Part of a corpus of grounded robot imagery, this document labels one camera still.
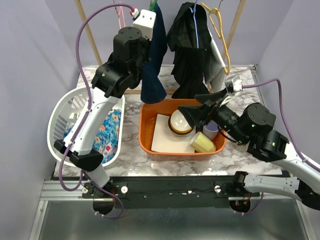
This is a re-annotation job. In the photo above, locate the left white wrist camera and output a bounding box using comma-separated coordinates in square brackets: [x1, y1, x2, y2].
[131, 8, 156, 41]

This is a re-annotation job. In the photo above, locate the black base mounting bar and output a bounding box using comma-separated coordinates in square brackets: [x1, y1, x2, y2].
[81, 174, 261, 210]

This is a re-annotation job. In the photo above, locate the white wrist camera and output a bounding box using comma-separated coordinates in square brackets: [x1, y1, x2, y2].
[131, 8, 156, 41]
[222, 75, 243, 105]

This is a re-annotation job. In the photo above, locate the floral blue skirt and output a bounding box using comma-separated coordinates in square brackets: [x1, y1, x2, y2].
[63, 109, 123, 165]

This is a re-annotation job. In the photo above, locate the white bowl with dark rim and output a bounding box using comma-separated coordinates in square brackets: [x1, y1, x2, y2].
[168, 110, 195, 137]

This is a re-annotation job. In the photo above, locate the dark blue denim skirt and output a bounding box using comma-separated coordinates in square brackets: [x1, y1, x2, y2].
[140, 5, 168, 104]

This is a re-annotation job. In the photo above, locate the black garment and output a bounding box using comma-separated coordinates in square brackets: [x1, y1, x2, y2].
[166, 2, 212, 99]

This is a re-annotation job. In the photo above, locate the yellow cup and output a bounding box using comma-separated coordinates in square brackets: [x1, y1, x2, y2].
[189, 131, 216, 153]

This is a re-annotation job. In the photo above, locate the yellow hanger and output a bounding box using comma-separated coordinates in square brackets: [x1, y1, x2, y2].
[200, 2, 231, 76]

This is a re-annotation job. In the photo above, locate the orange plastic tub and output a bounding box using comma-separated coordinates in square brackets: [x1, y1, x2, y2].
[139, 98, 227, 161]

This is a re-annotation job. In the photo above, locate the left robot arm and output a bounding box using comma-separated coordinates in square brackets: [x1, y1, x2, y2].
[53, 25, 153, 198]

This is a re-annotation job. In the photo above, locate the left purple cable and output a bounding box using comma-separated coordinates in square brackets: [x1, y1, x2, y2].
[58, 3, 140, 220]

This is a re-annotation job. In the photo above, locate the white laundry basket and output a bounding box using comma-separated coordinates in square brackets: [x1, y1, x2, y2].
[47, 87, 126, 168]

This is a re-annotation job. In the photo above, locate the pink wire hanger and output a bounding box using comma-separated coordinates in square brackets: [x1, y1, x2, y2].
[115, 6, 126, 29]

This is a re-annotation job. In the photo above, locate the lavender cup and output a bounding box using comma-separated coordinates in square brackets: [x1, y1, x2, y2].
[202, 121, 219, 141]

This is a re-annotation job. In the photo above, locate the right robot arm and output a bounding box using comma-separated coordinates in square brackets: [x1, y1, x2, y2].
[177, 89, 320, 210]

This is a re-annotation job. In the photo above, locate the white square plate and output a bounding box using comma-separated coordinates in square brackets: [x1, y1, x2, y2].
[151, 114, 196, 154]

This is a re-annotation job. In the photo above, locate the wooden clothes rack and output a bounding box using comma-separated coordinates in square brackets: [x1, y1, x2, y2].
[74, 0, 246, 95]

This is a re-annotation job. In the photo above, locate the grey white garment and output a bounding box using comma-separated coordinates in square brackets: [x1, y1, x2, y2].
[203, 37, 226, 93]

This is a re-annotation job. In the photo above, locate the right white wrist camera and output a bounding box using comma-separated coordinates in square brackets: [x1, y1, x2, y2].
[222, 75, 243, 105]

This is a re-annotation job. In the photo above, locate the green hanger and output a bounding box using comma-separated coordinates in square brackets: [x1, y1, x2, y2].
[148, 0, 158, 12]

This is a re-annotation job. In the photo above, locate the light blue hanger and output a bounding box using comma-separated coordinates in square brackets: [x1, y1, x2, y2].
[189, 0, 200, 49]

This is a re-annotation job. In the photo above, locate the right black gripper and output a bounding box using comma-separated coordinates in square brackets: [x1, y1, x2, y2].
[177, 87, 249, 145]

